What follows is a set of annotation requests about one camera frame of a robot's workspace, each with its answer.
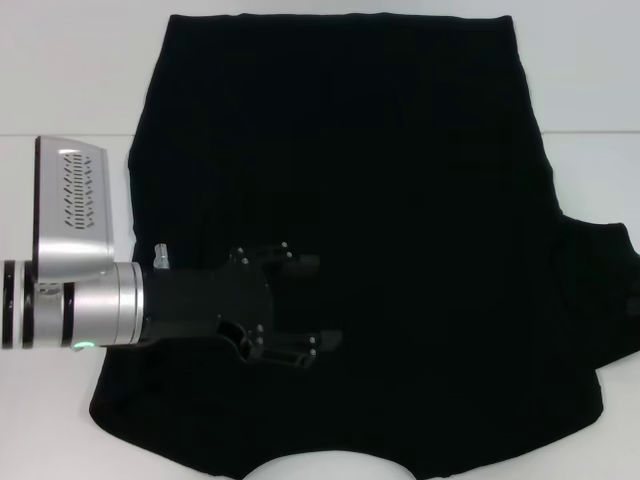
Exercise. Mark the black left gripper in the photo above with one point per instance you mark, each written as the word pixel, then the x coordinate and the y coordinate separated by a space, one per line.
pixel 200 305

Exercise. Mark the black shirt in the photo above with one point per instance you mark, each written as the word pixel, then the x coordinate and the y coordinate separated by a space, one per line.
pixel 400 175

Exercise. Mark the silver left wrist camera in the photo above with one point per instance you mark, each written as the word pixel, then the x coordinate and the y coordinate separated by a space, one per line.
pixel 75 200

